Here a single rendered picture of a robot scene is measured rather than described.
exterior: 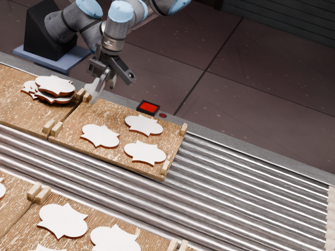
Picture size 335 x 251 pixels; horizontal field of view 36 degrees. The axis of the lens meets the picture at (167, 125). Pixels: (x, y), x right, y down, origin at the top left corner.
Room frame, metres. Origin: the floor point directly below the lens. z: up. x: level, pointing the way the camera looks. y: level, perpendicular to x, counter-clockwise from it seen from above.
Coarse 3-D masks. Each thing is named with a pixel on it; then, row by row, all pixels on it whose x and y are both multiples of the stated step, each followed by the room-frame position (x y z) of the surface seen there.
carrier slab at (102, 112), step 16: (80, 112) 1.58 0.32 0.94; (96, 112) 1.61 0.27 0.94; (112, 112) 1.64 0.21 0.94; (128, 112) 1.67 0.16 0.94; (64, 128) 1.45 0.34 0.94; (80, 128) 1.48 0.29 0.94; (112, 128) 1.53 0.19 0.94; (128, 128) 1.56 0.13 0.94; (176, 128) 1.65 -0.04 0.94; (64, 144) 1.37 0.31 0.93; (80, 144) 1.39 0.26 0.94; (160, 144) 1.51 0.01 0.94; (176, 144) 1.54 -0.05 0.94; (112, 160) 1.35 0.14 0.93; (128, 160) 1.37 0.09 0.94; (160, 176) 1.33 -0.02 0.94
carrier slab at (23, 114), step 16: (0, 64) 1.77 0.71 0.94; (0, 80) 1.65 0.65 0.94; (16, 80) 1.68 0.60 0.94; (32, 80) 1.71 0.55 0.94; (0, 96) 1.54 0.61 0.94; (16, 96) 1.57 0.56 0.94; (0, 112) 1.45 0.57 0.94; (16, 112) 1.47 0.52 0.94; (32, 112) 1.50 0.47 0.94; (48, 112) 1.53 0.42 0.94; (64, 112) 1.55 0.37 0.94; (16, 128) 1.39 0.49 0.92; (32, 128) 1.40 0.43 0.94
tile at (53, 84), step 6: (36, 78) 1.62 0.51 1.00; (42, 78) 1.63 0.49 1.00; (48, 78) 1.64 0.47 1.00; (54, 78) 1.65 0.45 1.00; (36, 84) 1.59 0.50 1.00; (42, 84) 1.59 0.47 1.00; (48, 84) 1.60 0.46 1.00; (54, 84) 1.61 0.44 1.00; (60, 84) 1.62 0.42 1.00; (66, 84) 1.63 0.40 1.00; (42, 90) 1.56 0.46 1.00; (48, 90) 1.56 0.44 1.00; (54, 90) 1.57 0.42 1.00; (60, 90) 1.58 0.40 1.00; (66, 90) 1.59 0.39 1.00; (72, 90) 1.60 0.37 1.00
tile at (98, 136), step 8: (88, 128) 1.47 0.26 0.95; (96, 128) 1.49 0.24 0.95; (104, 128) 1.50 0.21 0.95; (80, 136) 1.42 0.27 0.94; (88, 136) 1.43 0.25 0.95; (96, 136) 1.44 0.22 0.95; (104, 136) 1.45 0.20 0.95; (112, 136) 1.47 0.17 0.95; (96, 144) 1.39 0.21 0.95; (104, 144) 1.41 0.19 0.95; (112, 144) 1.42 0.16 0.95
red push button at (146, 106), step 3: (144, 102) 1.79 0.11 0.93; (141, 105) 1.77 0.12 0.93; (144, 105) 1.77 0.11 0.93; (147, 105) 1.78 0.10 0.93; (150, 105) 1.78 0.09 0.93; (153, 105) 1.79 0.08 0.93; (144, 108) 1.75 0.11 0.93; (147, 108) 1.75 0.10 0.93; (150, 108) 1.76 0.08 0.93; (153, 108) 1.77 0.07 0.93; (156, 108) 1.77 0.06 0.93; (150, 111) 1.74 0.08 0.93; (153, 111) 1.74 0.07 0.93
